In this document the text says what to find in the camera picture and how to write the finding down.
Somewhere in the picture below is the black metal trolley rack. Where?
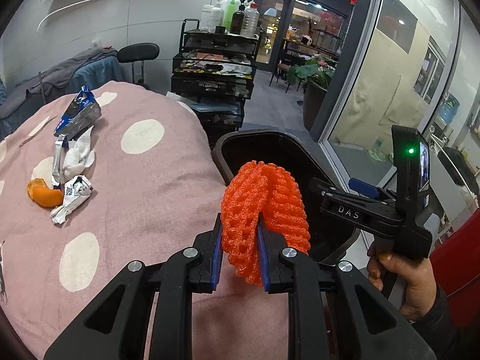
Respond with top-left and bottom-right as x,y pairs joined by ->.
171,19 -> 264,146

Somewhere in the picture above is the orange foam fruit net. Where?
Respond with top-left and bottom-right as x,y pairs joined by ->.
220,160 -> 311,286

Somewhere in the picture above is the white arc floor lamp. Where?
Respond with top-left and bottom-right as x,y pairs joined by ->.
36,0 -> 103,32

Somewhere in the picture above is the potted green plant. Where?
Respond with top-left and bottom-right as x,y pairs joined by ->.
286,55 -> 337,131

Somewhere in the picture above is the orange peel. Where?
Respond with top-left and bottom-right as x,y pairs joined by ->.
27,178 -> 64,208

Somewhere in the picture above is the massage bed with blue sheets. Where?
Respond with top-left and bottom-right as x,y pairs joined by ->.
1,47 -> 124,139

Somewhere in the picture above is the white tissue wrapper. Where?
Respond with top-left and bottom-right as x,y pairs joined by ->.
51,126 -> 95,189

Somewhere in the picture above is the person's right hand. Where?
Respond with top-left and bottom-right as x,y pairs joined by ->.
366,243 -> 437,322

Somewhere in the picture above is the clear plastic bottle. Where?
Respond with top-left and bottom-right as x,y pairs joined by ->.
240,1 -> 260,38

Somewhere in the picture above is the blue oreo wrapper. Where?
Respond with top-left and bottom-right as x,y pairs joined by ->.
54,85 -> 102,141

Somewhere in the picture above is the black trash bin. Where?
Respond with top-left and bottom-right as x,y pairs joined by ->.
212,131 -> 359,267

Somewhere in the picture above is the green pump bottle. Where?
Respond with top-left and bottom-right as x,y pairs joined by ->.
220,0 -> 241,33

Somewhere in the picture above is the pink polka dot blanket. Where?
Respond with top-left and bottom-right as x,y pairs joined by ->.
0,79 -> 294,360

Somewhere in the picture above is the white blue wrapper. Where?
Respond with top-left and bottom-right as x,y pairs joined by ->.
50,175 -> 94,225

